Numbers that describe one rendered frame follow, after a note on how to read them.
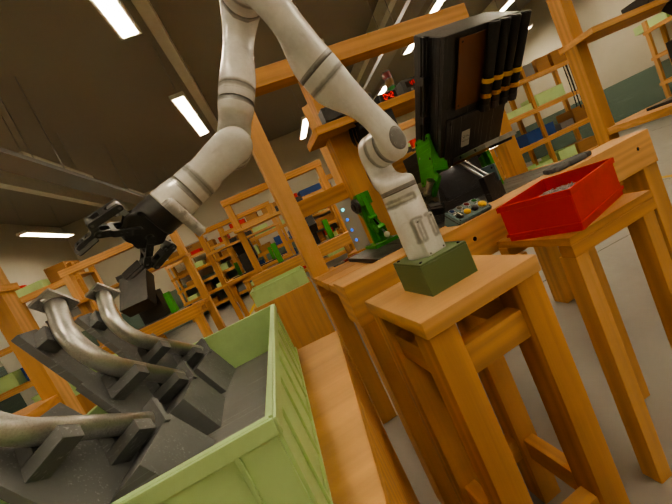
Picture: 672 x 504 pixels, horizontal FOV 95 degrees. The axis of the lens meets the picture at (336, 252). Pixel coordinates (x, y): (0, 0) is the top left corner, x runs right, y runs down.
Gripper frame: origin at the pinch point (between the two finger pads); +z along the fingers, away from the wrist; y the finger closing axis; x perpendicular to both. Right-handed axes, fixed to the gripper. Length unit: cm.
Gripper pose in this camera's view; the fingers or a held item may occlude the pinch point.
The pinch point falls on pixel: (104, 264)
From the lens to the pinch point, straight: 67.9
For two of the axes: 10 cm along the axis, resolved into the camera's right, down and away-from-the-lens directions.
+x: 7.0, 4.6, -5.5
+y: -2.9, -5.1, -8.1
